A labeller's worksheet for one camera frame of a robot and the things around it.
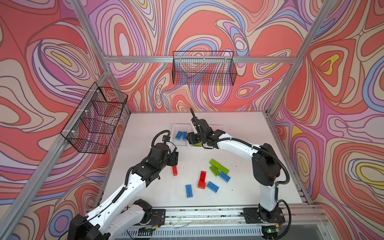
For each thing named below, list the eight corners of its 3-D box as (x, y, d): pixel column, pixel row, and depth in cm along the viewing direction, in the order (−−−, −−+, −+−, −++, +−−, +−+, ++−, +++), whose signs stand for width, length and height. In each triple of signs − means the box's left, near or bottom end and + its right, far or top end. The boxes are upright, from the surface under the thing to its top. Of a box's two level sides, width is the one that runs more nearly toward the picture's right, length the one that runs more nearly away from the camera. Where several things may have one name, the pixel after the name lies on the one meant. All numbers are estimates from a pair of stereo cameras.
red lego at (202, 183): (197, 188, 84) (197, 187, 83) (200, 171, 90) (200, 170, 89) (205, 190, 83) (205, 188, 82) (208, 173, 90) (208, 172, 88)
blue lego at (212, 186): (206, 186, 85) (206, 185, 84) (208, 181, 87) (209, 180, 85) (216, 193, 83) (216, 192, 81) (218, 188, 84) (219, 187, 83)
